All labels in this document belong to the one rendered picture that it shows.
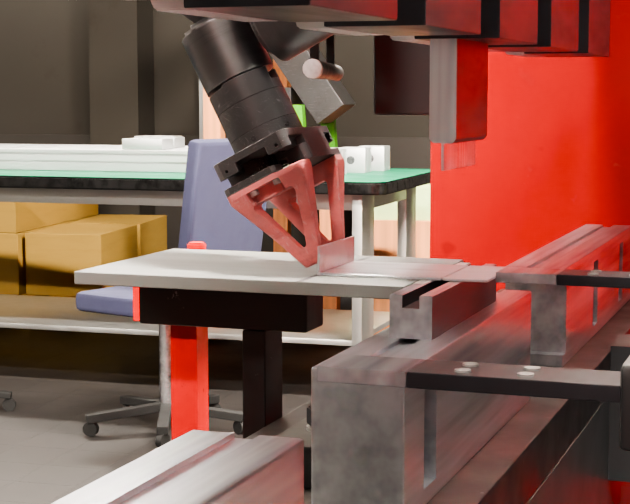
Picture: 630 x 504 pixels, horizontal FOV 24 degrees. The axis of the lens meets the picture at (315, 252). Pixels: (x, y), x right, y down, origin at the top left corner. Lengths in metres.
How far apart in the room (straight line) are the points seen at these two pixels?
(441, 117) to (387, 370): 0.39
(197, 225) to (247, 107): 3.66
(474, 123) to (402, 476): 0.33
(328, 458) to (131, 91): 7.56
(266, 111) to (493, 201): 0.90
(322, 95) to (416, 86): 4.67
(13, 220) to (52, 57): 1.81
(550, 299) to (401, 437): 0.57
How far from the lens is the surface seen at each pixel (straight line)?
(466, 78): 1.08
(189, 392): 3.02
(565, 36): 1.32
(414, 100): 2.56
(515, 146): 1.97
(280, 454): 0.68
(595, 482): 1.46
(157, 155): 5.90
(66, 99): 8.86
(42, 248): 7.31
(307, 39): 1.11
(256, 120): 1.11
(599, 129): 1.95
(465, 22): 0.95
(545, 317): 1.43
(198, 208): 4.76
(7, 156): 6.17
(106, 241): 7.27
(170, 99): 8.59
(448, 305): 1.03
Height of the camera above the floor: 1.13
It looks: 6 degrees down
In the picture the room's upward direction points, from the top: straight up
